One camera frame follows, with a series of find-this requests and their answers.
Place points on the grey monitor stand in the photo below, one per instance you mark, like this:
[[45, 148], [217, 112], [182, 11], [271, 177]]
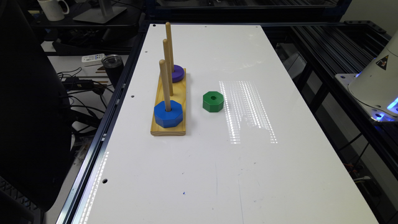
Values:
[[101, 15]]

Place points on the middle wooden peg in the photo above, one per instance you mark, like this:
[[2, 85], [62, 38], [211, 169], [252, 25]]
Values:
[[168, 65]]

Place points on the green octagonal block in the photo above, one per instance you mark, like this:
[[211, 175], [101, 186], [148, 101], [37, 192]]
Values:
[[213, 101]]

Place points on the wooden peg base board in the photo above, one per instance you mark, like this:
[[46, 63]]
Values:
[[179, 96]]

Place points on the white ceramic mug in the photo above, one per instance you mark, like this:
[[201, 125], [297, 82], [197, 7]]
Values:
[[55, 10]]

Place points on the white remote control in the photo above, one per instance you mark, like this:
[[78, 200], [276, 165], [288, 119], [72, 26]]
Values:
[[92, 58]]

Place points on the purple round block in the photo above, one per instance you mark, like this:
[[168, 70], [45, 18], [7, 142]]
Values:
[[178, 74]]

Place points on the black office chair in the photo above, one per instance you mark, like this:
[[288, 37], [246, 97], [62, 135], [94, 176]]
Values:
[[35, 132]]

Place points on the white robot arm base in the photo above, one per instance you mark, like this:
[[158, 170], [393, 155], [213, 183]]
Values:
[[375, 88]]

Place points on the front wooden peg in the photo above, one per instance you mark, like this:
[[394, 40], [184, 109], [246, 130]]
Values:
[[165, 84]]

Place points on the blue octagonal block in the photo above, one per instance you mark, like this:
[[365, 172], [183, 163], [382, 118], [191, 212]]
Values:
[[168, 119]]

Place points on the black power adapter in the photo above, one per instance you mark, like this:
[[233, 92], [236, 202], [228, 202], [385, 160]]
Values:
[[74, 83]]

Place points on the black tumbler cup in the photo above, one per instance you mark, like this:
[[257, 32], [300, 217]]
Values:
[[113, 65]]

